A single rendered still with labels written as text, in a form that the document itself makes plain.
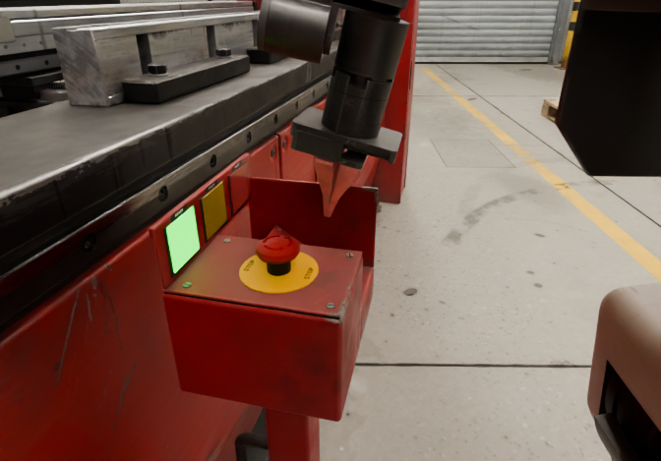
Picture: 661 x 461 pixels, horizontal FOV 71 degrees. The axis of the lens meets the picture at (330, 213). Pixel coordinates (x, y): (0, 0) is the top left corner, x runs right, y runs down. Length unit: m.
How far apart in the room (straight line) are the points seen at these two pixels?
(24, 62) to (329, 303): 0.72
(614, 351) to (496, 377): 1.08
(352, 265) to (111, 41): 0.44
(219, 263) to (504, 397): 1.12
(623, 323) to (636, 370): 0.03
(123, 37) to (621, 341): 0.65
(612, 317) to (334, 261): 0.23
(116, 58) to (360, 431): 1.01
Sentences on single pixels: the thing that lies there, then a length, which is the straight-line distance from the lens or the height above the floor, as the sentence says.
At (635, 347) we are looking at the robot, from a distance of 0.40.
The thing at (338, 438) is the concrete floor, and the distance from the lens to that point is 1.28.
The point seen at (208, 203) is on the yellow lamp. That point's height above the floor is 0.82.
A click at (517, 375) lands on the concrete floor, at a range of 1.52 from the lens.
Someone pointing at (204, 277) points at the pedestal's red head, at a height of 0.78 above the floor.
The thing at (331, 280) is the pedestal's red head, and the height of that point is 0.78.
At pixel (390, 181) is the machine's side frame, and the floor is 0.13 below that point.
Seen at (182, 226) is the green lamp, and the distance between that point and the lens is 0.43.
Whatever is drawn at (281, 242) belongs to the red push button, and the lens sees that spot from 0.41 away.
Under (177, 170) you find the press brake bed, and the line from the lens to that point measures 0.59.
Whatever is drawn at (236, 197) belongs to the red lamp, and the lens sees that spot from 0.52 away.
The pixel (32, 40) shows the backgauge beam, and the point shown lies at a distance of 0.97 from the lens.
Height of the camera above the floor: 1.01
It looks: 26 degrees down
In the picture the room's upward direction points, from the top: straight up
